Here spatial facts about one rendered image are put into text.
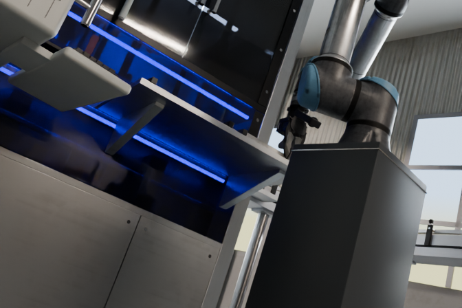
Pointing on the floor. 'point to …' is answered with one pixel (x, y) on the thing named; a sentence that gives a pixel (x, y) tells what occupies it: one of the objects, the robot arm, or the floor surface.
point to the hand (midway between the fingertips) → (289, 155)
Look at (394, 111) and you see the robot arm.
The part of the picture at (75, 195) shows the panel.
